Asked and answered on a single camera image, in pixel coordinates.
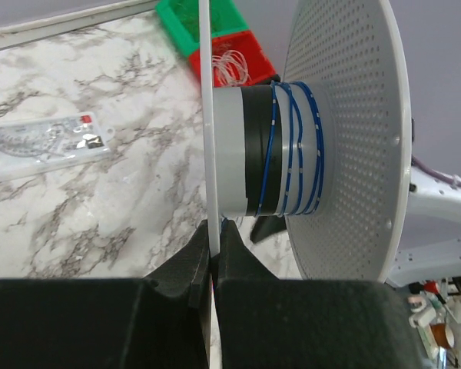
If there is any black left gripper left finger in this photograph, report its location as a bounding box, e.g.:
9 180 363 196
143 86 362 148
0 222 211 368

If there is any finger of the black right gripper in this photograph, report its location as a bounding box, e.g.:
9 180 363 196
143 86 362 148
250 215 287 243

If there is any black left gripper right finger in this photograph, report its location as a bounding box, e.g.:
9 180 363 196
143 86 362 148
214 221 421 368

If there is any white perforated cable spool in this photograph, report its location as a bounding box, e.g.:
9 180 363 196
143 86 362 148
197 0 413 284

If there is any thin blue cable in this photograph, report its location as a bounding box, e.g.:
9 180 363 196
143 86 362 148
218 80 327 231

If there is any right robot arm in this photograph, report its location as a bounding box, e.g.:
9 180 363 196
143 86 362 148
251 149 461 287

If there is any red storage bin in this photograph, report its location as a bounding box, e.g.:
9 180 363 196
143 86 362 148
187 29 277 88

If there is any green storage bin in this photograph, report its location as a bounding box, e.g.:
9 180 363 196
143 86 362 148
155 0 248 57

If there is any white packaged ruler set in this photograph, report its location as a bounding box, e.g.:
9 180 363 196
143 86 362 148
0 112 115 182

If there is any white cable bundle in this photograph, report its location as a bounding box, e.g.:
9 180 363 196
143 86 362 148
211 49 253 85

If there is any green cable bundle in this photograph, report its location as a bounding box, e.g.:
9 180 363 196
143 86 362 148
176 0 235 35

